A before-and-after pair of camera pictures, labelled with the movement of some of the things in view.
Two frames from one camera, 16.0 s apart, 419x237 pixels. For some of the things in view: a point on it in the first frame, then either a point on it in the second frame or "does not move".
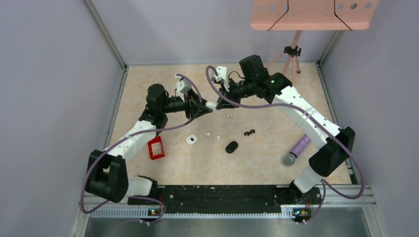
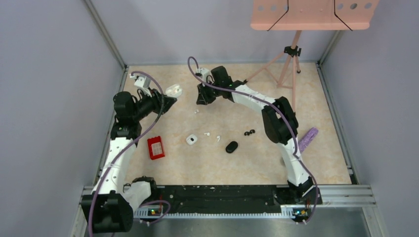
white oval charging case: (212, 104) -> (174, 90)
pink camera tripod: (309, 15) does not move
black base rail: (189, 198) does not move
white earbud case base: (191, 139) does not move
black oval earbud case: (231, 147) does not move
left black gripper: (193, 105) -> (155, 99)
